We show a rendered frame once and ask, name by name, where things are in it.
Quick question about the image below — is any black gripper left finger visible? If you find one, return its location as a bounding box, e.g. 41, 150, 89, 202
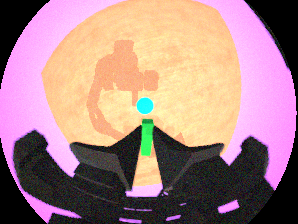
69, 125, 142, 192

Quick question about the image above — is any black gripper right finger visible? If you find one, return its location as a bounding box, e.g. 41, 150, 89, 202
153, 125, 225, 192

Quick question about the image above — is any cyan circle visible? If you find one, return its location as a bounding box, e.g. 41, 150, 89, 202
137, 97, 154, 115

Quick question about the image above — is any green rectangular post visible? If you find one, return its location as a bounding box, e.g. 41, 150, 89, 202
141, 119, 154, 156

